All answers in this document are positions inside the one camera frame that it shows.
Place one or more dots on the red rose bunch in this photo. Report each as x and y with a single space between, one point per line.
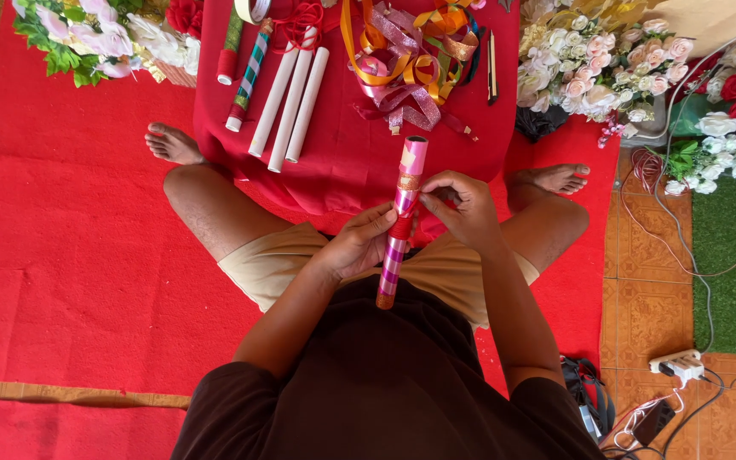
184 16

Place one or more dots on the red table cloth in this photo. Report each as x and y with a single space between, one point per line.
349 163

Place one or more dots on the beige shorts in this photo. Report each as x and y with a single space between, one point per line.
272 259

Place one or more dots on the red carpet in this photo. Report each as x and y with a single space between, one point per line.
68 223

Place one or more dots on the red thread spool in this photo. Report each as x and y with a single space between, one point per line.
228 64

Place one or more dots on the person's left leg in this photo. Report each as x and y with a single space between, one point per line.
214 198

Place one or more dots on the black plastic bag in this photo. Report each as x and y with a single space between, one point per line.
539 122

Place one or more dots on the red white rose bouquet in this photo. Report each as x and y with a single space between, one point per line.
735 108

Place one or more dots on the black thin stick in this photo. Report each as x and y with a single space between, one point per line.
492 67

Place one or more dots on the dark brown shirt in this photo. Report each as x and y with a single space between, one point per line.
374 396

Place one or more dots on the cream tape roll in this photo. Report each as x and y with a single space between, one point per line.
254 9

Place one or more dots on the pink striped decorated tube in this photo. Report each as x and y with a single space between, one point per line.
401 211

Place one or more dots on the person's right hand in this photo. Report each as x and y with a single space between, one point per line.
470 214

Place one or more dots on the green artificial grass mat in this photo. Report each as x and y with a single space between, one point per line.
735 268

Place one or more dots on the white pink leafy flower bouquet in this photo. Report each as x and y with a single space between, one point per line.
96 38

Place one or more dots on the green striped decorated tube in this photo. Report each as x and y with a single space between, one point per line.
250 73

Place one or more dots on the white pink rose bouquet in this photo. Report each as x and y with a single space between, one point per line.
598 64

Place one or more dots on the black phone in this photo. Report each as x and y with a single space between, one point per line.
654 421

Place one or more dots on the pile of glitter ribbons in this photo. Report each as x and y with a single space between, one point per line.
409 64

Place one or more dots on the person's leg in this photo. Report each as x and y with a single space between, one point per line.
214 198
550 217

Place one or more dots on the beige paper sheet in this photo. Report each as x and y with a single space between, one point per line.
713 19

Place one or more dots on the person's left hand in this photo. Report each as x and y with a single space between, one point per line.
352 246

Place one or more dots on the plain white tube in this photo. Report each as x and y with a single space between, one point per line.
291 108
275 96
308 105

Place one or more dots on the white power strip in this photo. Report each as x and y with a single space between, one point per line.
680 364

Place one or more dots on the person's right leg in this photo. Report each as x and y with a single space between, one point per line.
550 217

